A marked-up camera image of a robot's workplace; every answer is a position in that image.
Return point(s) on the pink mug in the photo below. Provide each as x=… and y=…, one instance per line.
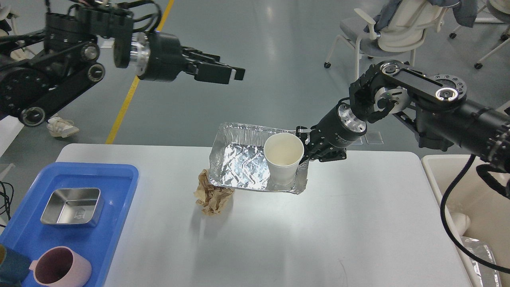
x=61, y=267

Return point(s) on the white paper cup in bin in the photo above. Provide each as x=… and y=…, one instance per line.
x=461, y=222

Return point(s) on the stainless steel rectangular dish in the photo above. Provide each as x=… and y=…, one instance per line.
x=73, y=207

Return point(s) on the white paper cup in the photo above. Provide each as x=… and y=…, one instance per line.
x=461, y=222
x=283, y=152

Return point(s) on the white office chair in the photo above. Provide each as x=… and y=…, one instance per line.
x=406, y=31

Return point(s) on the person in beige trousers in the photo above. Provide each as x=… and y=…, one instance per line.
x=60, y=128

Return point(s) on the foil tray in bin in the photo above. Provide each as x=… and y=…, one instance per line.
x=483, y=276

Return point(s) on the teal object at corner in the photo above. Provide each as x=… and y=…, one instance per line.
x=14, y=267

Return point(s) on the beige plastic bin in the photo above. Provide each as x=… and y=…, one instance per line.
x=489, y=211

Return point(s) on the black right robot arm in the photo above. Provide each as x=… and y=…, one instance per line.
x=434, y=107

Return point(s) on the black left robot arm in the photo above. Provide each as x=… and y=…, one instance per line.
x=43, y=71

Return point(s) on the aluminium foil tray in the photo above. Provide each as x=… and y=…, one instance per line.
x=237, y=160

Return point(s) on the brown paper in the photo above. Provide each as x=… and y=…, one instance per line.
x=211, y=198

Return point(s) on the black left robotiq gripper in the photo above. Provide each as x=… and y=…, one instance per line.
x=159, y=56

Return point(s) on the white side table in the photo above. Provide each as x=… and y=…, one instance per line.
x=10, y=127

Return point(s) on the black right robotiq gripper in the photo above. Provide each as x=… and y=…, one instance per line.
x=328, y=140

